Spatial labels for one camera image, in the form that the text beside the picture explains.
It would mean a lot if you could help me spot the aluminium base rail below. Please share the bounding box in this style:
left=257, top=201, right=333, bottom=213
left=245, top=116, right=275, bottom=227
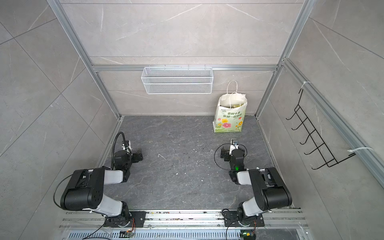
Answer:
left=58, top=208, right=310, bottom=231

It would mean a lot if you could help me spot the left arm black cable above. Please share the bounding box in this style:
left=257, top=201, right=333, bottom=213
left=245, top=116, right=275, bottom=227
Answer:
left=110, top=131, right=127, bottom=170

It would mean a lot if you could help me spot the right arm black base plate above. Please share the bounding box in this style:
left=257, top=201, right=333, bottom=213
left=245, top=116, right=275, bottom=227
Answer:
left=221, top=209, right=265, bottom=228

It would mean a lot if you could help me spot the white wire mesh basket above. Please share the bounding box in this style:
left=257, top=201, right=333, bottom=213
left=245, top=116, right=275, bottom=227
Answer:
left=141, top=67, right=214, bottom=95

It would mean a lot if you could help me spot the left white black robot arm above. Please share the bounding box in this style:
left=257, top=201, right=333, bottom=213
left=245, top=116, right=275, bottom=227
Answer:
left=60, top=149, right=146, bottom=228

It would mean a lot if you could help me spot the black wire hook rack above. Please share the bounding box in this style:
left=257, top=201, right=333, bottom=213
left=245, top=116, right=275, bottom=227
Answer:
left=286, top=89, right=356, bottom=170

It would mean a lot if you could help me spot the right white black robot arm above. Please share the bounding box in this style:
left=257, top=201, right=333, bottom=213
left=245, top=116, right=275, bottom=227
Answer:
left=220, top=145, right=293, bottom=226

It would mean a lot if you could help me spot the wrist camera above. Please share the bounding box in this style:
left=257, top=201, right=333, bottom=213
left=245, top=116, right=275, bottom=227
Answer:
left=122, top=141, right=132, bottom=154
left=229, top=139, right=239, bottom=155

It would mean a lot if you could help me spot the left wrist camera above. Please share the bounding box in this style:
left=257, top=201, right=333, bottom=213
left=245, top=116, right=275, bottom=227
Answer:
left=122, top=141, right=132, bottom=154

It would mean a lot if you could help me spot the white floral paper bag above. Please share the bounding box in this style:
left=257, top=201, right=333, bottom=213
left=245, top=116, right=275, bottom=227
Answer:
left=213, top=80, right=248, bottom=133

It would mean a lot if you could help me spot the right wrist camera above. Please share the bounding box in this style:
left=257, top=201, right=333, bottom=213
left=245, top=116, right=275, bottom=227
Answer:
left=229, top=139, right=239, bottom=155

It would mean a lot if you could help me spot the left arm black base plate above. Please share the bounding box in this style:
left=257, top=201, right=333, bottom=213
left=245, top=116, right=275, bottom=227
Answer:
left=103, top=211, right=147, bottom=228

